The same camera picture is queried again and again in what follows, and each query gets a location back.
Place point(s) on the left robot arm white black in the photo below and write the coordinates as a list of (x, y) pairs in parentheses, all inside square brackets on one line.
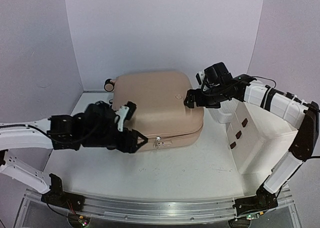
[(58, 132)]

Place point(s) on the white perforated plastic basket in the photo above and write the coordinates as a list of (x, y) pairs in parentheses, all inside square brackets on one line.
[(225, 113)]

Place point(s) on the beige hard-shell suitcase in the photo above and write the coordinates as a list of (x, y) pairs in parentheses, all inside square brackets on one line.
[(160, 111)]

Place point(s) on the white plastic storage bin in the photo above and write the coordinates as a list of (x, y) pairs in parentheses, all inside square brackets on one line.
[(258, 139)]

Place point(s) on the silver zipper pull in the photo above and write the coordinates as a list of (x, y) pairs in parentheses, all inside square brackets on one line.
[(157, 142)]

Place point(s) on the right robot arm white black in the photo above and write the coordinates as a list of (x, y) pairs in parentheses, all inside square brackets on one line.
[(305, 116)]

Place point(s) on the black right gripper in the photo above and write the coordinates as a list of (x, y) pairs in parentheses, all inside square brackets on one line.
[(190, 96)]

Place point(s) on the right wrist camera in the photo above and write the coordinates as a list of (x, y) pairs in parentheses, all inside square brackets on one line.
[(201, 77)]

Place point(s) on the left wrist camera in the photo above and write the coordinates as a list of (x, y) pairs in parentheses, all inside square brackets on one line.
[(124, 113)]

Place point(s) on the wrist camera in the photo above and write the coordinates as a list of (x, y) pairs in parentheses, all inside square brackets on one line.
[(124, 113), (201, 77)]

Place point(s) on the aluminium front rail base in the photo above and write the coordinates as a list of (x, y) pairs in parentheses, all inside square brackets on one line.
[(71, 210)]

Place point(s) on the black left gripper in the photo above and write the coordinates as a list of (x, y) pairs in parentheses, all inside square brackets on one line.
[(127, 145)]

